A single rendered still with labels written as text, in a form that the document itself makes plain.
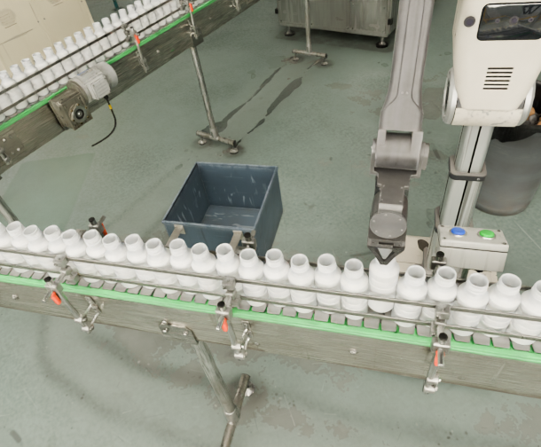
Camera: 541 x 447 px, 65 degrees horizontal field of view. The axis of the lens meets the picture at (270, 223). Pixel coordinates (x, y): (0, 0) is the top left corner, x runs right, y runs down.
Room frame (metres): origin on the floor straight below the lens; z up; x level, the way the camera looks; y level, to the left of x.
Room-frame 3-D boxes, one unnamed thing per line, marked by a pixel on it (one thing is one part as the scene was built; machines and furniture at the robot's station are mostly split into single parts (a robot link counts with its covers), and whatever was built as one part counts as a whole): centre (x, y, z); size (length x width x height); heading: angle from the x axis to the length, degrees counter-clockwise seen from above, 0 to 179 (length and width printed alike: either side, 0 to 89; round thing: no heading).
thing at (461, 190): (1.04, -0.67, 0.74); 0.11 x 0.11 x 0.40; 69
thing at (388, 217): (0.50, -0.21, 1.40); 0.12 x 0.09 x 0.12; 158
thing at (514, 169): (1.77, -1.37, 0.32); 0.45 x 0.45 x 0.64
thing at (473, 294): (0.46, -0.37, 1.08); 0.06 x 0.06 x 0.17
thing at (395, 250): (0.53, -0.21, 1.23); 0.07 x 0.07 x 0.09; 69
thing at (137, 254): (0.73, 0.33, 1.08); 0.06 x 0.06 x 0.17
